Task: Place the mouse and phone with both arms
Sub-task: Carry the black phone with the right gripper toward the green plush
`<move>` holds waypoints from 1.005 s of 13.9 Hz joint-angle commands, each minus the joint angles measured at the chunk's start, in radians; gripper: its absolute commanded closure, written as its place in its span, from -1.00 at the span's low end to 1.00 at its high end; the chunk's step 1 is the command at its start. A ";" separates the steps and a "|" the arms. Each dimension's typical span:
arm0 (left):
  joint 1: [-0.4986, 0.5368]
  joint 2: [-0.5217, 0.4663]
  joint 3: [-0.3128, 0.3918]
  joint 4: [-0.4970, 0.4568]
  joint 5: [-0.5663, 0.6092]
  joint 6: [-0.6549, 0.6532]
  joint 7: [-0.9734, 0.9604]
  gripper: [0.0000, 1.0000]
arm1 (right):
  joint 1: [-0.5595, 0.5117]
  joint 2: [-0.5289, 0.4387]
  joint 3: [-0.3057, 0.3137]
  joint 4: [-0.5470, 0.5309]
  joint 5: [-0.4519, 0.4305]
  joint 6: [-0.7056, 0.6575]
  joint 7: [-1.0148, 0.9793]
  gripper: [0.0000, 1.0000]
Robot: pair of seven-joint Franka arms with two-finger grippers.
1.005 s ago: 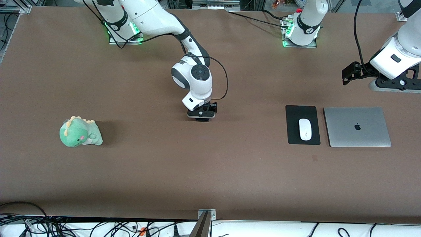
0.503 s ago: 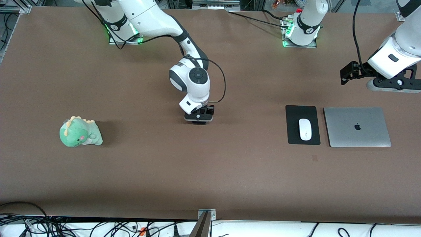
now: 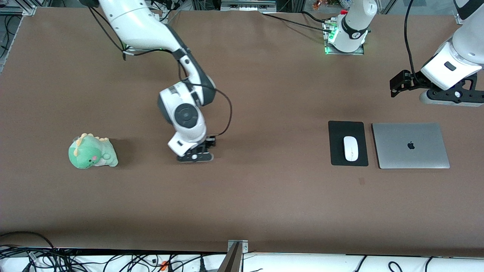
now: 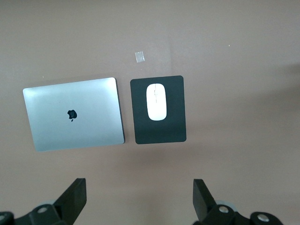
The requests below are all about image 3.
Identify green plush dinosaur toy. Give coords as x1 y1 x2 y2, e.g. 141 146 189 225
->
68 133 119 169

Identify white computer mouse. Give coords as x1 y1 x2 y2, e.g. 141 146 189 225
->
343 136 359 162

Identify long black table cable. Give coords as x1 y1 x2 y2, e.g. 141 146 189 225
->
260 13 334 34

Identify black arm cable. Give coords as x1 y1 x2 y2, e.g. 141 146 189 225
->
88 0 233 138
404 0 416 74

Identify aluminium frame rail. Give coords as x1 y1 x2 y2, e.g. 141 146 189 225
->
220 0 278 12

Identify black mouse pad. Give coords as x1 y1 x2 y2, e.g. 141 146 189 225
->
328 121 369 167

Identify short black table cable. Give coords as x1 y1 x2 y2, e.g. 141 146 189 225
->
301 11 327 24

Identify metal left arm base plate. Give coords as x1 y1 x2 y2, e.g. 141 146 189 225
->
325 44 365 56

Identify black looped floor cable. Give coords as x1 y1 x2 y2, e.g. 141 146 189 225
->
0 231 57 253

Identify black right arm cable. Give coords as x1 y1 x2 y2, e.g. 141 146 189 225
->
88 0 233 138

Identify grey closed laptop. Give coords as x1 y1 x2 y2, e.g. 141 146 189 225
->
371 122 451 170

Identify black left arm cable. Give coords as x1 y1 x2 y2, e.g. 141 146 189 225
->
404 0 416 74

